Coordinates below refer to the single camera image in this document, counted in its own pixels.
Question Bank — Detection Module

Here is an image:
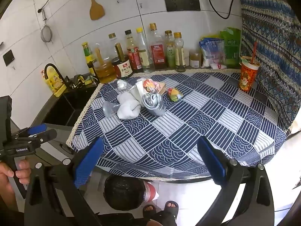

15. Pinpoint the tall bottle red label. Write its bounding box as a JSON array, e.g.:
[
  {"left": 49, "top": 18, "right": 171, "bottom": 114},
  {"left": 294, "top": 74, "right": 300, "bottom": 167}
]
[{"left": 150, "top": 23, "right": 167, "bottom": 69}]

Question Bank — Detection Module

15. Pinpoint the person's left hand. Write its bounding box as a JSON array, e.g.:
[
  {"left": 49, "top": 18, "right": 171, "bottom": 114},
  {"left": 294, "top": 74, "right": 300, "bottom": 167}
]
[{"left": 0, "top": 159, "right": 31, "bottom": 211}]

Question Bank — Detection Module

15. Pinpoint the green plastic bag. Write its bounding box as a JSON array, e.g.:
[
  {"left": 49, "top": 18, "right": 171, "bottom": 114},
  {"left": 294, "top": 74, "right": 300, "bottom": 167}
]
[{"left": 220, "top": 27, "right": 241, "bottom": 68}]

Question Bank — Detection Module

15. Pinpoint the crumpled white plastic ball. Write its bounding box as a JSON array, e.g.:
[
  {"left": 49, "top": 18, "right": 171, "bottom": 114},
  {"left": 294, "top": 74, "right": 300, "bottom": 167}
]
[{"left": 117, "top": 79, "right": 128, "bottom": 91}]

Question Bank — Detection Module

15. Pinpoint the clear vinegar bottle yellow cap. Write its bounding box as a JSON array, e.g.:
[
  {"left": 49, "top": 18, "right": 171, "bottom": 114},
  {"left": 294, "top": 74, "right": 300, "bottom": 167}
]
[{"left": 136, "top": 27, "right": 154, "bottom": 73}]

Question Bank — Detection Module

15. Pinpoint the black sink faucet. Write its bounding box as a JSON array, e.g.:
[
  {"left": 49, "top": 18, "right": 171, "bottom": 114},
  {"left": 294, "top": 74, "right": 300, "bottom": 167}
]
[{"left": 44, "top": 63, "right": 70, "bottom": 89}]

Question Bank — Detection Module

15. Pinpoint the white knitted cloth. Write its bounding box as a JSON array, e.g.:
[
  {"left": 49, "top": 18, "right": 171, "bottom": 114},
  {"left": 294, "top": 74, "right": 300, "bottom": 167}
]
[{"left": 117, "top": 92, "right": 141, "bottom": 120}]

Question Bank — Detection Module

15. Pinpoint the crushed silver can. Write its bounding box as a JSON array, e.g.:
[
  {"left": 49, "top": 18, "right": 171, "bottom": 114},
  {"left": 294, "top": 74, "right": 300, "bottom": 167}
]
[{"left": 142, "top": 93, "right": 165, "bottom": 116}]

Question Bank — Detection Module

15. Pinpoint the small oil bottle gold cap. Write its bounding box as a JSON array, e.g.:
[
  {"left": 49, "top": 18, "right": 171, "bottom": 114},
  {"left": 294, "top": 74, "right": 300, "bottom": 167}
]
[{"left": 174, "top": 32, "right": 186, "bottom": 73}]

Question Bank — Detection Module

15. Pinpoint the blue white patterned tablecloth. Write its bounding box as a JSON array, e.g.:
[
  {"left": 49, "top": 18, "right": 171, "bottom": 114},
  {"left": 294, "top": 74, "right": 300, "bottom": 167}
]
[{"left": 67, "top": 73, "right": 286, "bottom": 180}]

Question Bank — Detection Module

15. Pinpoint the green yellow-cap bottle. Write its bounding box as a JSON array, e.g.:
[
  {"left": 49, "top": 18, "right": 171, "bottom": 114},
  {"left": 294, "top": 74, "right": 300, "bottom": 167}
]
[{"left": 82, "top": 42, "right": 97, "bottom": 76}]

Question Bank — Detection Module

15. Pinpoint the person's foot in sandal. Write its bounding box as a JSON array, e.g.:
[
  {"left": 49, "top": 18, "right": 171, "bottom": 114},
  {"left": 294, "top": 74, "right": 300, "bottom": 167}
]
[{"left": 142, "top": 201, "right": 179, "bottom": 219}]

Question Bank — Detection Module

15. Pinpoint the wooden spatula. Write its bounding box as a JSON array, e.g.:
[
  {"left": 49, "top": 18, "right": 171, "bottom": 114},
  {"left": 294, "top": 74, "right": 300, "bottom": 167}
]
[{"left": 90, "top": 0, "right": 105, "bottom": 21}]

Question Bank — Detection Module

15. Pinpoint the metal mesh strainer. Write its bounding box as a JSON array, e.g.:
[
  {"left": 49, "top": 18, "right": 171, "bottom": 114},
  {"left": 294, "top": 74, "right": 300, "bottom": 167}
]
[{"left": 40, "top": 9, "right": 52, "bottom": 43}]

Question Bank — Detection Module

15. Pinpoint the trash bin with black bag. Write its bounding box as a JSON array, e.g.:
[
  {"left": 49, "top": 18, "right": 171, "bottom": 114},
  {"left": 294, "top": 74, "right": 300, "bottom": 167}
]
[{"left": 104, "top": 175, "right": 159, "bottom": 211}]

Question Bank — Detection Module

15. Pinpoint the large cooking oil jug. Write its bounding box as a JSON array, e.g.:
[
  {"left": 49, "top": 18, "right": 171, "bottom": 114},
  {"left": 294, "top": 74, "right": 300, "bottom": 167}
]
[{"left": 94, "top": 43, "right": 116, "bottom": 84}]

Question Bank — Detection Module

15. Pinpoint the black kitchen sink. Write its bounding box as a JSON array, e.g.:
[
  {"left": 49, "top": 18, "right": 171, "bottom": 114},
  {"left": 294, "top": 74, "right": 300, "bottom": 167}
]
[{"left": 32, "top": 84, "right": 97, "bottom": 127}]

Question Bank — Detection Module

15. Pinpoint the green label oil bottle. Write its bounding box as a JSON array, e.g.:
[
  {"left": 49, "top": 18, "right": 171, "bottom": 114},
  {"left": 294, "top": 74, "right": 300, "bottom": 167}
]
[{"left": 165, "top": 30, "right": 176, "bottom": 68}]

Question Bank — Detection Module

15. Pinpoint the black wall socket panel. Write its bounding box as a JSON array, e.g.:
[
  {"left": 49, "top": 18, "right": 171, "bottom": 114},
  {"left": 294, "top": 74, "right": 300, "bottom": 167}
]
[{"left": 164, "top": 0, "right": 201, "bottom": 12}]

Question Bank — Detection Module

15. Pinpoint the soy sauce jug red label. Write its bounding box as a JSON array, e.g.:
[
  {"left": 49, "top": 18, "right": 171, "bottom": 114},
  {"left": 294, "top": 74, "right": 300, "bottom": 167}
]
[{"left": 112, "top": 42, "right": 133, "bottom": 80}]

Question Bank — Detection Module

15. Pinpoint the clear plastic cup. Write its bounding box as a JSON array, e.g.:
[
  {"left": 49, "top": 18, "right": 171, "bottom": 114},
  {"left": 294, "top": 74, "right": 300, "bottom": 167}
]
[{"left": 102, "top": 101, "right": 120, "bottom": 117}]

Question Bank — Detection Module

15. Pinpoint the yellow dish soap bottle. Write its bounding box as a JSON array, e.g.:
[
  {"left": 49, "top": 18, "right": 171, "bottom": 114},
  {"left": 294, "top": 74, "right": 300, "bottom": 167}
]
[{"left": 41, "top": 67, "right": 67, "bottom": 97}]

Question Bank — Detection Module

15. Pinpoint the dark sauce bottle red label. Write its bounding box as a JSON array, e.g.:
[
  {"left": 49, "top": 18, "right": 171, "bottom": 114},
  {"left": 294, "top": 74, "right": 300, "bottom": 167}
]
[{"left": 125, "top": 30, "right": 143, "bottom": 73}]

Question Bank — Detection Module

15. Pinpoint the small glass jar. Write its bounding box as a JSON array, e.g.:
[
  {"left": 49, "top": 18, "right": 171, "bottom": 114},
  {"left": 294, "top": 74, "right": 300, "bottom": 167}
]
[{"left": 189, "top": 50, "right": 201, "bottom": 68}]

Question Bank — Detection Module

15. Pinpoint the patterned blue curtain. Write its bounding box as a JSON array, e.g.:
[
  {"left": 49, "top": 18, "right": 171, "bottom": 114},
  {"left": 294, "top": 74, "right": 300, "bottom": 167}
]
[{"left": 240, "top": 0, "right": 300, "bottom": 130}]

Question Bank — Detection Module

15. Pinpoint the blue white plastic bag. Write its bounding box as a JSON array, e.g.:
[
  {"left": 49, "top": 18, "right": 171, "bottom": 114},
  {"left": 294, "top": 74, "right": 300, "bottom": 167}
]
[{"left": 199, "top": 37, "right": 226, "bottom": 69}]

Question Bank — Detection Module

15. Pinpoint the red paper drink cup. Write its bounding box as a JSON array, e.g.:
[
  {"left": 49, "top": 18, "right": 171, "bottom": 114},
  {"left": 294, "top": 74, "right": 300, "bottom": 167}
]
[{"left": 238, "top": 42, "right": 260, "bottom": 92}]

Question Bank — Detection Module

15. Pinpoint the colourful small snack wrapper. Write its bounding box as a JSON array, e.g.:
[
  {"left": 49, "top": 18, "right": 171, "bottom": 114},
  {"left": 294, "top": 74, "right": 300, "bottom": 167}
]
[{"left": 167, "top": 88, "right": 183, "bottom": 103}]

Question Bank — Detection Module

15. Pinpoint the yellow black sponge holder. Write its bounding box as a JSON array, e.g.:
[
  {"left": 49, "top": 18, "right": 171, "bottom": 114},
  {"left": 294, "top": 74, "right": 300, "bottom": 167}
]
[{"left": 68, "top": 73, "right": 99, "bottom": 89}]

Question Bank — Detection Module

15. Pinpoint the red orange snack wrapper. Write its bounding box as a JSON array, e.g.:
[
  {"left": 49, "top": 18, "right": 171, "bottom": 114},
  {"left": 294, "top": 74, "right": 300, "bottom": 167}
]
[{"left": 142, "top": 79, "right": 166, "bottom": 95}]

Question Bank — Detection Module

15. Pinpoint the small black wall switch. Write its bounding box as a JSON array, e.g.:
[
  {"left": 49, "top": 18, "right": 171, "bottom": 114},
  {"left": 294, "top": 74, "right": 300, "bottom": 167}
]
[{"left": 3, "top": 50, "right": 15, "bottom": 66}]

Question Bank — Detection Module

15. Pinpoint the clear bottle gold cap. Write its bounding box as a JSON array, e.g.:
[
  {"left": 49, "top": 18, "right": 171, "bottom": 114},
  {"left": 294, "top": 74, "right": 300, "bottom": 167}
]
[{"left": 109, "top": 33, "right": 118, "bottom": 59}]

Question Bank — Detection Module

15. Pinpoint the white paper bag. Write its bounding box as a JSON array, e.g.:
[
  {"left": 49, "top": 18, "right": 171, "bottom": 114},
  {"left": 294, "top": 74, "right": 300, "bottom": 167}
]
[{"left": 129, "top": 78, "right": 148, "bottom": 107}]

